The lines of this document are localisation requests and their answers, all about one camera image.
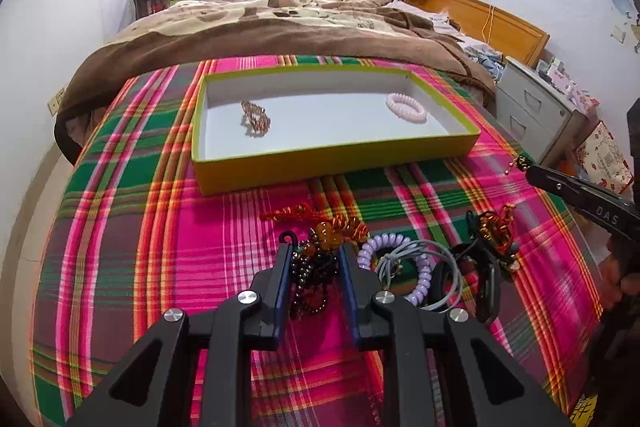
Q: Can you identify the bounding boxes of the blue crumpled clothing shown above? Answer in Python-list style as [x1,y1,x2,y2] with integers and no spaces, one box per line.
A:
[464,44,507,81]

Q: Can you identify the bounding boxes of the person's right hand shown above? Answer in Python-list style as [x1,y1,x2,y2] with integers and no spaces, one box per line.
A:
[601,232,640,313]

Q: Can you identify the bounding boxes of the pink patterned packets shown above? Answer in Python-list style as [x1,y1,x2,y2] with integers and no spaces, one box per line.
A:
[537,57,601,108]

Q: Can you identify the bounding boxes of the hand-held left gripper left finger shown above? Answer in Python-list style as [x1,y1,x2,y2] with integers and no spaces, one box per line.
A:
[67,231,301,427]

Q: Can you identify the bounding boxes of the pink green plaid sheet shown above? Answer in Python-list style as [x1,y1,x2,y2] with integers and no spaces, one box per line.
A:
[32,54,606,427]

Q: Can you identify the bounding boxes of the pink spiral hair tie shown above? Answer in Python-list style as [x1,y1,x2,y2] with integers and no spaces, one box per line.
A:
[385,92,428,124]

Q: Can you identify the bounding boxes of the white bed sheet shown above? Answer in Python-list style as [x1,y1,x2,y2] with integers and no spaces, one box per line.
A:
[385,0,466,38]

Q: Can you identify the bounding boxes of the wooden headboard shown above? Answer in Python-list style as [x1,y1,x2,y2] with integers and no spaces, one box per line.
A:
[402,0,551,68]

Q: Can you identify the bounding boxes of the red patterned gift box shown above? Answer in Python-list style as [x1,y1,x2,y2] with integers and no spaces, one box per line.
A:
[572,121,636,195]

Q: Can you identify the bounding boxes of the clear crystal bead bracelet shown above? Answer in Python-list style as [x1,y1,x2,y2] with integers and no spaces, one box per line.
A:
[240,100,272,138]

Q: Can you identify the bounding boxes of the grey drawer nightstand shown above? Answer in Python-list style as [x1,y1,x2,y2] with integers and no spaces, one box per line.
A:
[495,56,593,168]

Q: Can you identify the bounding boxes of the brown printed blanket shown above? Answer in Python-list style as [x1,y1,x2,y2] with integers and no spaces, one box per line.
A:
[54,0,498,165]

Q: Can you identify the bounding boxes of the red knot amber bead charm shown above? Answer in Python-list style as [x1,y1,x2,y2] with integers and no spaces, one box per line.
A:
[259,202,371,258]

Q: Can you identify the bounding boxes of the black cord hair tie with ornament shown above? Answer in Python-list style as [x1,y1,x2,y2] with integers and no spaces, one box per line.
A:
[465,203,525,280]

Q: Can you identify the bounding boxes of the wall socket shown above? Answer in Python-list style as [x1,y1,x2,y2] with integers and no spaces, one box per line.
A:
[47,88,68,118]

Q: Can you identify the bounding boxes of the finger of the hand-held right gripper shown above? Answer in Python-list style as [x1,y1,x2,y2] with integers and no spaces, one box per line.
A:
[525,168,588,208]
[529,163,588,188]

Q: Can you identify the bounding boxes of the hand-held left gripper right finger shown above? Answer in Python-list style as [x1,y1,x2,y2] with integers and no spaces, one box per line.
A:
[336,242,571,427]

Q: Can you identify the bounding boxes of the black wrist band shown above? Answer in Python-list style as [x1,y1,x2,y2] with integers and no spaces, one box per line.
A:
[430,242,501,325]

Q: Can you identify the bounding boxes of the dark bead bracelet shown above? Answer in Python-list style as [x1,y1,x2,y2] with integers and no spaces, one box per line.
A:
[290,252,341,315]

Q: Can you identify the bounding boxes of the grey elastic hair tie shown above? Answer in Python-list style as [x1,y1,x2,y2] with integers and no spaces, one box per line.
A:
[377,239,463,313]

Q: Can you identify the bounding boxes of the orange cable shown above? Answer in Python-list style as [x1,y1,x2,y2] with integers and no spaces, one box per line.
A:
[481,4,497,44]

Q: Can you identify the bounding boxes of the yellow-green shallow cardboard box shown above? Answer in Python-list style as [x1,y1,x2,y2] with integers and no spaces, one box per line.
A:
[191,67,482,196]

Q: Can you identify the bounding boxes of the purple spiral hair tie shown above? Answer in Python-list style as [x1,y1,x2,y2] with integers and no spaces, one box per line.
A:
[357,233,436,307]

